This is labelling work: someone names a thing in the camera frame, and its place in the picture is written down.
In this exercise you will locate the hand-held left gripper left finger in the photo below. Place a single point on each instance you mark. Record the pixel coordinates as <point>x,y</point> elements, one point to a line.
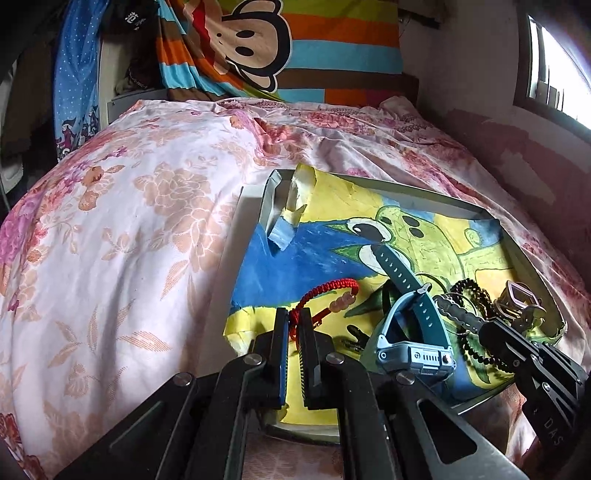
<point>280,360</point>

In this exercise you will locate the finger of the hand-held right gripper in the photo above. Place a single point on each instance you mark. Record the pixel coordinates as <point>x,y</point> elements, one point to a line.
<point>521,344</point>
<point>549,410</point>

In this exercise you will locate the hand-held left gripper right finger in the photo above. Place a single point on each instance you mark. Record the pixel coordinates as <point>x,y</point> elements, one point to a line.
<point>307,360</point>

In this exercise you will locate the silver square watch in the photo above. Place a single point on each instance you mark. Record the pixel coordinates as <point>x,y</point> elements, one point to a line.
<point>517,300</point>

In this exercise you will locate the teal smart watch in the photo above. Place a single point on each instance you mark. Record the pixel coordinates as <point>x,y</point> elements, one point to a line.
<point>406,286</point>

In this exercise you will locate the tray with cartoon paper lining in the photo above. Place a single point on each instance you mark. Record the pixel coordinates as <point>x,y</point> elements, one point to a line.
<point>251,217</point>

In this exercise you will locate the black hair clip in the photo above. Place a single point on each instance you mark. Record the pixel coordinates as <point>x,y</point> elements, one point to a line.
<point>355,339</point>

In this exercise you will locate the cartoon drawing paper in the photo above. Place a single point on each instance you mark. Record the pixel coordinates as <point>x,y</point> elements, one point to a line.
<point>295,258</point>

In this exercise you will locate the pink floral bed sheet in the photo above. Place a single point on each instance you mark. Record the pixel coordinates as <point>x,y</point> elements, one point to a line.
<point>138,207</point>

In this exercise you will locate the window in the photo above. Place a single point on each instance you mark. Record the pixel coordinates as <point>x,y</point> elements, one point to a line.
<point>554,78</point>

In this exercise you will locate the striped monkey cartoon pillow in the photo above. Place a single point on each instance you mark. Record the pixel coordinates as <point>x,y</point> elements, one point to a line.
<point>332,46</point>

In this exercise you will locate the blue dotted curtain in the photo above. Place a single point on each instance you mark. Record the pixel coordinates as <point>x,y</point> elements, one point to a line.
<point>76,69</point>

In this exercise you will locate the black cap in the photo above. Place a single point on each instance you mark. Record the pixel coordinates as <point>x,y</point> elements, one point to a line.
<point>131,16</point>

